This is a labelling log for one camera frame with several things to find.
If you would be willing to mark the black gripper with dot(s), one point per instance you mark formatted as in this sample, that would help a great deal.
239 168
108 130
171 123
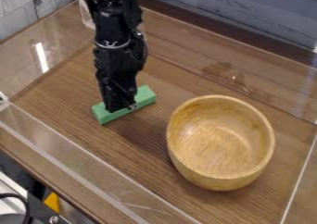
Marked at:
118 62

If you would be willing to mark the green foam block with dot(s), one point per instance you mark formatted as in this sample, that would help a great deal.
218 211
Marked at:
144 98

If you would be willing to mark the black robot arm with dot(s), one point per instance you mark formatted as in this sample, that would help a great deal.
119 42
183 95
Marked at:
116 19

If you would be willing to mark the brown wooden bowl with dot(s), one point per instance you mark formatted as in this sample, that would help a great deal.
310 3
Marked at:
221 142

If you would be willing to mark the black and yellow base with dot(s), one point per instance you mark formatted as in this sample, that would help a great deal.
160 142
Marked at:
48 209

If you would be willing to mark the clear acrylic corner bracket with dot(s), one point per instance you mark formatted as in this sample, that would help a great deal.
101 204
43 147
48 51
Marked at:
85 15

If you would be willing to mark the clear acrylic front wall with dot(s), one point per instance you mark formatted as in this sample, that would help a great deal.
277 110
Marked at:
92 185

